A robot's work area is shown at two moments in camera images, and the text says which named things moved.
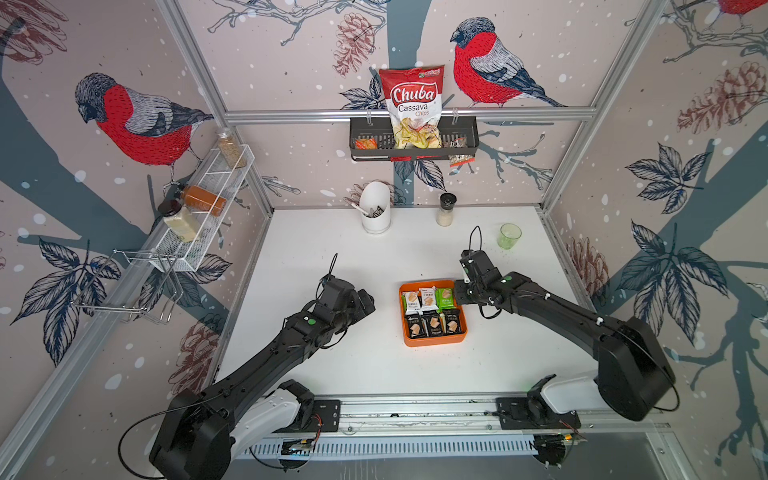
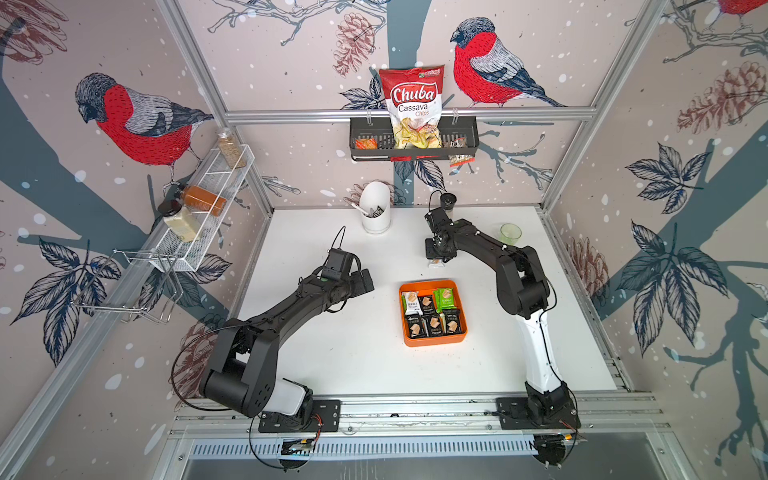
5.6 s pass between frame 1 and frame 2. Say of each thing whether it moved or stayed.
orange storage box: stayed
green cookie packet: stayed
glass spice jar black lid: stayed
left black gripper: moved
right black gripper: moved
